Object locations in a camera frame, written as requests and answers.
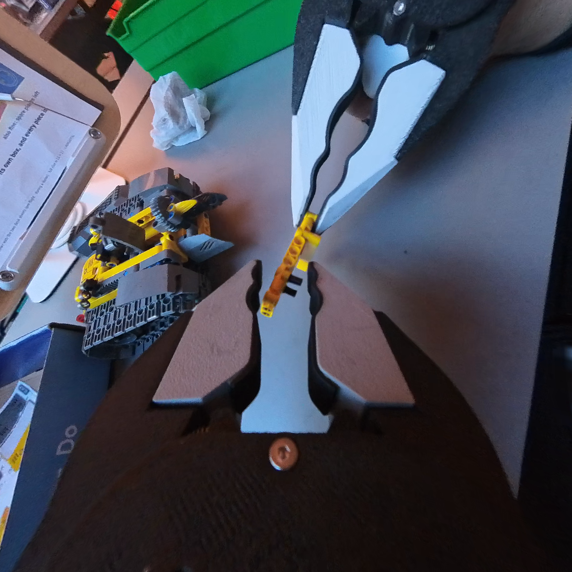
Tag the instruction sheet board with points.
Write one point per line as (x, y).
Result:
(45, 152)

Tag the navy box base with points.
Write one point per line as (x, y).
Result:
(58, 429)

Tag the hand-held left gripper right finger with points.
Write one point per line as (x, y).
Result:
(357, 349)

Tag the yellow grey toy bulldozer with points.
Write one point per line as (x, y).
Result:
(143, 268)

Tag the yellow toy beam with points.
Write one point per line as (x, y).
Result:
(288, 268)

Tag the grey desk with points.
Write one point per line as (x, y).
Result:
(429, 250)

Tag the printed booklet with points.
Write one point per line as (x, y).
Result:
(13, 438)

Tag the green plastic bin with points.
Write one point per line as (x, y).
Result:
(206, 36)

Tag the crumpled white tissue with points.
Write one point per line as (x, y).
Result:
(179, 112)

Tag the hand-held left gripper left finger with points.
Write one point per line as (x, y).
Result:
(210, 349)

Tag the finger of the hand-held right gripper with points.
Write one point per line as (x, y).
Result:
(322, 107)
(393, 125)

